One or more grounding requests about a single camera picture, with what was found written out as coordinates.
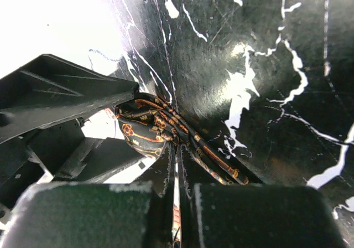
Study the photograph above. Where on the black key pattern tie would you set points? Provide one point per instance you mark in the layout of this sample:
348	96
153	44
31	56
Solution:
148	124

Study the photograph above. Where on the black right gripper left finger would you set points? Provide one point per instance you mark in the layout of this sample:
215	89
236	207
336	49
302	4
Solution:
41	212

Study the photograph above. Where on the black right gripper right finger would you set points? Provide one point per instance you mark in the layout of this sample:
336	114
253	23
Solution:
255	215

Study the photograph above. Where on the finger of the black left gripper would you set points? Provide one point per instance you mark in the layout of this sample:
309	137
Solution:
96	160
49	90

